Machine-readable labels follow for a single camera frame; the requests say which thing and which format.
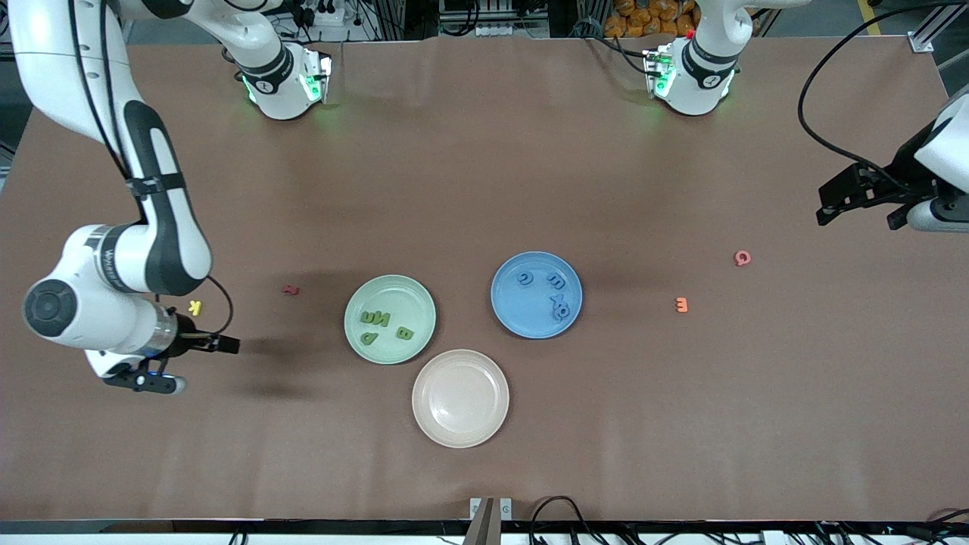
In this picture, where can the pile of orange objects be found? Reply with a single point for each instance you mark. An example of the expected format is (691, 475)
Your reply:
(643, 19)

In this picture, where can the silver metal bracket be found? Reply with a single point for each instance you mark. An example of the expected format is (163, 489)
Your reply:
(506, 509)

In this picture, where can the aluminium frame profile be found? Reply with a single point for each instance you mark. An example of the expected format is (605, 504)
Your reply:
(925, 36)

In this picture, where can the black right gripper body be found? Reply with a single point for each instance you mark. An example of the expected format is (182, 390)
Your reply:
(187, 344)

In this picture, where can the blue lowercase letter A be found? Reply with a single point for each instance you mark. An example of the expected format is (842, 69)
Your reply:
(562, 312)

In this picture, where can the black table edge rail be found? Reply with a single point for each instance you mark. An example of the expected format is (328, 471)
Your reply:
(227, 526)

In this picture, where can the green digit 6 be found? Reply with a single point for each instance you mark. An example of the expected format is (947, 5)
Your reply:
(369, 338)

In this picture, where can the white power strip with plugs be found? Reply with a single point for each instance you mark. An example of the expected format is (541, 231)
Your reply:
(325, 17)

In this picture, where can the flat white power strip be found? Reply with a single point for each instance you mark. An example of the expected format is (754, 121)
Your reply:
(500, 30)

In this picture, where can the blue plate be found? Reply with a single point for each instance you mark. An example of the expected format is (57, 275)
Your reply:
(522, 314)

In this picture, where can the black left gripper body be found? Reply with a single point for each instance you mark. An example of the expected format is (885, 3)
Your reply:
(898, 173)

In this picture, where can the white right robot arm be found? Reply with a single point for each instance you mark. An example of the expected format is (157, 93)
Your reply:
(76, 76)

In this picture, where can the blue letter M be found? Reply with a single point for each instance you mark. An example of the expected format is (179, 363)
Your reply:
(556, 281)

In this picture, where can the red round letter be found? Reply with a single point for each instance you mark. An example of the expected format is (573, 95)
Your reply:
(743, 258)

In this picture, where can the green letter N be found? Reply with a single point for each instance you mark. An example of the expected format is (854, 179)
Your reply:
(383, 319)

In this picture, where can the green letter B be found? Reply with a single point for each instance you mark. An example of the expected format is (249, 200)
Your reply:
(405, 333)

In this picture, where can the pale pink plate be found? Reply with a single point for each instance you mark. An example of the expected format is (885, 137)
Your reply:
(460, 399)

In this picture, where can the light green plate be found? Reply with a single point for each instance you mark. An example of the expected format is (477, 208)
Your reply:
(394, 291)

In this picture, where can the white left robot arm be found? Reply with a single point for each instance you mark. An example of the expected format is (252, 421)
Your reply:
(696, 83)

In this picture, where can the blue letter G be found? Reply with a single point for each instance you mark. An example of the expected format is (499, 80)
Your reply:
(525, 278)

